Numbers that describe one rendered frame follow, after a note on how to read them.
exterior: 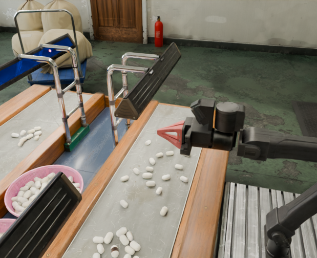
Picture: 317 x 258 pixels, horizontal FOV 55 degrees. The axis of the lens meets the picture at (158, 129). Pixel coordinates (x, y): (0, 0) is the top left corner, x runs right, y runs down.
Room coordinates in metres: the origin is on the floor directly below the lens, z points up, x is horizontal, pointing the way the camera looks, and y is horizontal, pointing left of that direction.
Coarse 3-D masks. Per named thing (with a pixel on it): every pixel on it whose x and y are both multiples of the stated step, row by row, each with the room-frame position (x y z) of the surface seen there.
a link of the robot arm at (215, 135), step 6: (216, 132) 0.65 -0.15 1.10; (222, 132) 0.65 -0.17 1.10; (234, 132) 0.63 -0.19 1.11; (216, 138) 0.64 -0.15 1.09; (222, 138) 0.64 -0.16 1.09; (228, 138) 0.64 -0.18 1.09; (234, 138) 0.65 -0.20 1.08; (216, 144) 0.64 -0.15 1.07; (222, 144) 0.63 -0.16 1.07; (228, 144) 0.63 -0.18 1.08; (234, 144) 0.65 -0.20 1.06; (228, 150) 0.63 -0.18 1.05
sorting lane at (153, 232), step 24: (168, 120) 1.32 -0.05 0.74; (144, 144) 1.11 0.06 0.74; (168, 144) 1.11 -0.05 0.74; (120, 168) 0.94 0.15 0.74; (144, 168) 0.94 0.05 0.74; (168, 168) 0.94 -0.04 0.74; (192, 168) 0.94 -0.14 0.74; (120, 192) 0.80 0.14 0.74; (144, 192) 0.80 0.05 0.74; (168, 192) 0.80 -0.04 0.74; (96, 216) 0.69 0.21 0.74; (120, 216) 0.69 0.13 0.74; (144, 216) 0.69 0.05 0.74; (168, 216) 0.69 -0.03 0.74; (144, 240) 0.60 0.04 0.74; (168, 240) 0.60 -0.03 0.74
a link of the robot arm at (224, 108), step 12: (216, 108) 0.66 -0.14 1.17; (228, 108) 0.65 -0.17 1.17; (240, 108) 0.65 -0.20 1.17; (216, 120) 0.65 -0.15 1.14; (228, 120) 0.63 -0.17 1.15; (240, 120) 0.63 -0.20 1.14; (228, 132) 0.63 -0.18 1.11; (240, 132) 0.63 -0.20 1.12; (240, 144) 0.61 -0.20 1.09; (252, 156) 0.59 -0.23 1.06
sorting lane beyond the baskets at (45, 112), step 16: (48, 96) 1.59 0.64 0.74; (64, 96) 1.59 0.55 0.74; (32, 112) 1.40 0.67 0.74; (48, 112) 1.40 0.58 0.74; (0, 128) 1.24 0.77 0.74; (16, 128) 1.24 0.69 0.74; (32, 128) 1.24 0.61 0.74; (48, 128) 1.24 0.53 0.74; (0, 144) 1.11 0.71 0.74; (16, 144) 1.11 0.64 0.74; (32, 144) 1.11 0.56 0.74; (0, 160) 0.99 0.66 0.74; (16, 160) 0.99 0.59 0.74; (0, 176) 0.89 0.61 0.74
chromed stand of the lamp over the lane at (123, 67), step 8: (128, 56) 1.22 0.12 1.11; (136, 56) 1.21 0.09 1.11; (144, 56) 1.20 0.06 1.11; (152, 56) 1.19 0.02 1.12; (160, 56) 1.20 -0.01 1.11; (112, 64) 1.09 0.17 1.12; (112, 72) 1.09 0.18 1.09; (136, 72) 1.05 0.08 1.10; (144, 72) 1.04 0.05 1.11; (152, 72) 1.04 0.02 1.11; (112, 80) 1.09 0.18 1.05; (112, 88) 1.09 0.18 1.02; (112, 96) 1.09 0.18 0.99; (112, 104) 1.08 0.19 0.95; (112, 112) 1.08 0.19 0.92; (112, 120) 1.08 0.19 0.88; (120, 120) 1.15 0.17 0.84; (128, 120) 1.23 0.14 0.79; (112, 128) 1.09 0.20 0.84; (128, 128) 1.23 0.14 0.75; (112, 136) 1.09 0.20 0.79
